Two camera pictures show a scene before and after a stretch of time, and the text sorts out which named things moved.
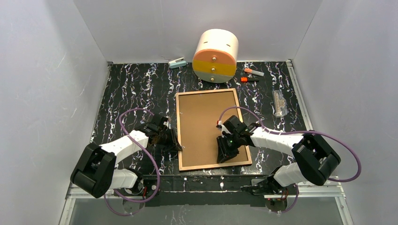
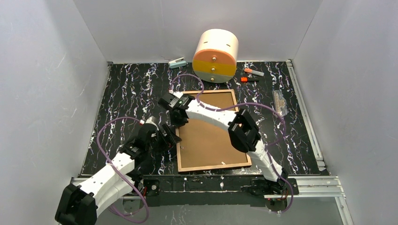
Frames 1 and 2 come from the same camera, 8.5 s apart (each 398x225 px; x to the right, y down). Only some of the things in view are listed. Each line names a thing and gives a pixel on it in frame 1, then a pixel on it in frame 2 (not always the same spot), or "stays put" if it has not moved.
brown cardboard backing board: (199, 114) stays put
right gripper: (228, 142) to (178, 116)
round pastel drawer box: (215, 58) stays put
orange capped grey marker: (254, 71) stays put
